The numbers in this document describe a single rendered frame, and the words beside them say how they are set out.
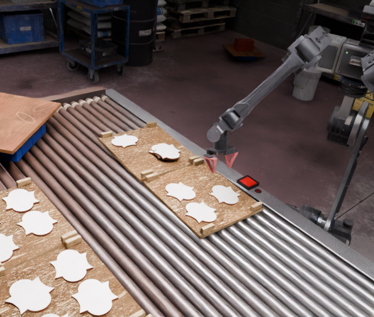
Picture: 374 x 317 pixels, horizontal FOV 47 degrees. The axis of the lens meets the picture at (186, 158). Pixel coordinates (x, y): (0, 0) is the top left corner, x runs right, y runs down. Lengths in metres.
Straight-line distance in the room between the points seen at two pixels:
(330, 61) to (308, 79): 3.23
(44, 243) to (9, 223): 0.17
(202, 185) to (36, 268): 0.79
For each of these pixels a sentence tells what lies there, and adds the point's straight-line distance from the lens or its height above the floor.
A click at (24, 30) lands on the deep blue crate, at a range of 6.06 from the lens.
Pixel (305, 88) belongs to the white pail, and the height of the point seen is 0.15.
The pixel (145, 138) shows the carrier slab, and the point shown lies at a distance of 2.21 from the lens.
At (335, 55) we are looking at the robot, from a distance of 2.15.
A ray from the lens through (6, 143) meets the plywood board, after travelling 1.98.
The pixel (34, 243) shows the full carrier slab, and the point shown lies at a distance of 1.62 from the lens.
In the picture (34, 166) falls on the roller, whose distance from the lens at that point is 2.04.
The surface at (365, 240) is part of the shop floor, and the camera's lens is 3.47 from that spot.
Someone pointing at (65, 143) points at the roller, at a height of 0.92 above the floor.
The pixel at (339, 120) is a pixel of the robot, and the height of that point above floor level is 1.16.
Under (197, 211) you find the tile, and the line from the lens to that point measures 1.74.
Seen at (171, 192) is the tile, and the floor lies 0.94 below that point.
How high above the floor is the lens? 2.04
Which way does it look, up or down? 32 degrees down
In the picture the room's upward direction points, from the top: 7 degrees clockwise
